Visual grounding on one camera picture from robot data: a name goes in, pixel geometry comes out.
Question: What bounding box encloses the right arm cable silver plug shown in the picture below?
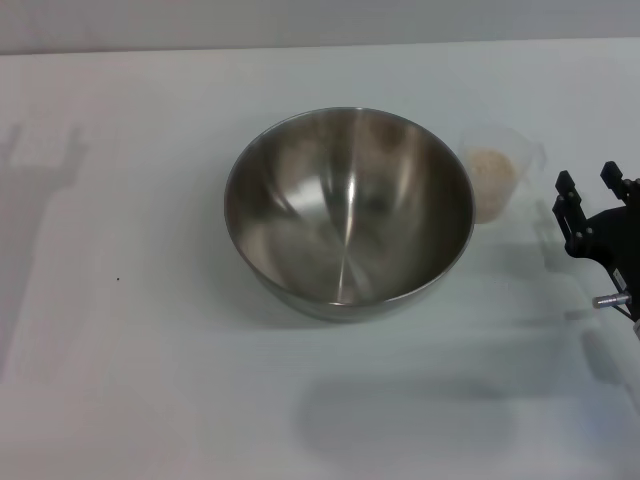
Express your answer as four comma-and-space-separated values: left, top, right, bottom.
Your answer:
592, 293, 635, 321

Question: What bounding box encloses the stainless steel mixing bowl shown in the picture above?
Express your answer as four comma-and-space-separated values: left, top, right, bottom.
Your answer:
223, 105, 476, 324

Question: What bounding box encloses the clear plastic measuring cup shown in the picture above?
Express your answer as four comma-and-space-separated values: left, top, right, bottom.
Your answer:
458, 126, 549, 224

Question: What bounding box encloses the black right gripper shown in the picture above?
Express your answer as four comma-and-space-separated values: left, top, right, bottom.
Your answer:
552, 160, 640, 322

